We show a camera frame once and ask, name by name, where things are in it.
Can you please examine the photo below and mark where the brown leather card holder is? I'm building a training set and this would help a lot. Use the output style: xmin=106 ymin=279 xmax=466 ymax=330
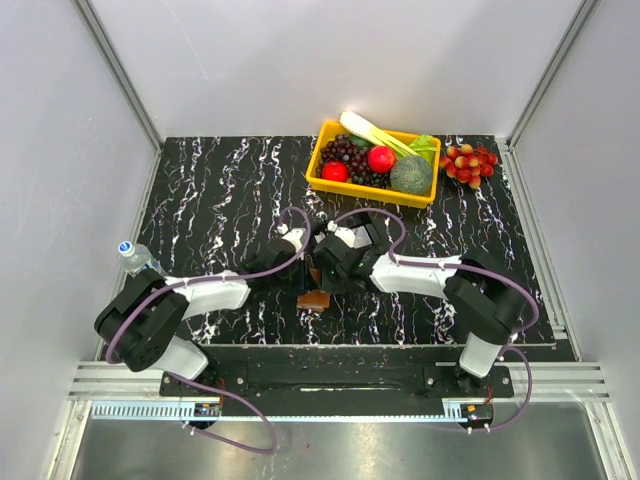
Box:
xmin=296 ymin=268 xmax=331 ymax=313

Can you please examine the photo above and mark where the black card box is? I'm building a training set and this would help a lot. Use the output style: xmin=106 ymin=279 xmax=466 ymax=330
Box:
xmin=346 ymin=212 xmax=389 ymax=251

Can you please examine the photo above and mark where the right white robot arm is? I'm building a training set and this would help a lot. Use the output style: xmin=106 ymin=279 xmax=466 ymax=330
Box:
xmin=311 ymin=233 xmax=539 ymax=396

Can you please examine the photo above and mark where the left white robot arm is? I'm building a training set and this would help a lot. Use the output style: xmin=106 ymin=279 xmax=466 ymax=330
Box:
xmin=94 ymin=228 xmax=308 ymax=395

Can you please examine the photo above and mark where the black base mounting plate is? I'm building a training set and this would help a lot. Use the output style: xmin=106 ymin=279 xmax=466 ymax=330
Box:
xmin=159 ymin=343 xmax=516 ymax=401

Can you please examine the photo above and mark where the red apple front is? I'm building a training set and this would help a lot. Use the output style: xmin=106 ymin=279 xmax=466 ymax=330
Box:
xmin=321 ymin=161 xmax=349 ymax=183

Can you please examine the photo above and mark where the red apple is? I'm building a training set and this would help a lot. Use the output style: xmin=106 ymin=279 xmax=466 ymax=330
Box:
xmin=367 ymin=146 xmax=397 ymax=174
xmin=321 ymin=161 xmax=349 ymax=183

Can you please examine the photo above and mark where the red apple back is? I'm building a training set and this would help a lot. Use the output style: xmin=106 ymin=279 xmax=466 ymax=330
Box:
xmin=367 ymin=146 xmax=397 ymax=174

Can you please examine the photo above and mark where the green netted melon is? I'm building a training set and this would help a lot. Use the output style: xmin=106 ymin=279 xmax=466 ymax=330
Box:
xmin=390 ymin=155 xmax=433 ymax=195

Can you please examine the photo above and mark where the dark purple grape bunch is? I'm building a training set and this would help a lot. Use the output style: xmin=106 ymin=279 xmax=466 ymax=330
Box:
xmin=315 ymin=134 xmax=390 ymax=189

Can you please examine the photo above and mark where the green cucumber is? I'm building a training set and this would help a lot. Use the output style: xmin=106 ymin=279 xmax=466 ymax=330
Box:
xmin=349 ymin=135 xmax=372 ymax=148

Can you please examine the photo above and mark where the white green leek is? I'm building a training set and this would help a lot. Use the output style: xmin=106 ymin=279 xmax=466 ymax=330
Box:
xmin=339 ymin=111 xmax=416 ymax=158

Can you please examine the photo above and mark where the clear plastic water bottle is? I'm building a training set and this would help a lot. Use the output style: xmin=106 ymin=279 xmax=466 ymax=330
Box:
xmin=118 ymin=241 xmax=165 ymax=277

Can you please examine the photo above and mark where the red cherry cluster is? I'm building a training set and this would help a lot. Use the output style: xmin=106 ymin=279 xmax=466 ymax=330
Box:
xmin=439 ymin=144 xmax=499 ymax=189

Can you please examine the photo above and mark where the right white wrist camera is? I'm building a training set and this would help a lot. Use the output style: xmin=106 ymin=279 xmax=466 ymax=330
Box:
xmin=327 ymin=220 xmax=356 ymax=248

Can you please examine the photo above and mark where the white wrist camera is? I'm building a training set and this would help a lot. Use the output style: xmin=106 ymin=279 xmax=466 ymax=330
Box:
xmin=327 ymin=220 xmax=356 ymax=248
xmin=276 ymin=224 xmax=308 ymax=253

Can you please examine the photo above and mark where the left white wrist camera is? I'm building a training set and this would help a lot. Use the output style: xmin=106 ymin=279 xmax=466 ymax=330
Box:
xmin=276 ymin=224 xmax=308 ymax=253

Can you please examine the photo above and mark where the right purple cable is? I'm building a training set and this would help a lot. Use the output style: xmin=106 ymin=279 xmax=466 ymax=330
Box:
xmin=329 ymin=208 xmax=541 ymax=434

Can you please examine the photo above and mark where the aluminium frame rail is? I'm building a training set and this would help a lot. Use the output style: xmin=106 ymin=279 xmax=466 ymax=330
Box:
xmin=68 ymin=362 xmax=610 ymax=424

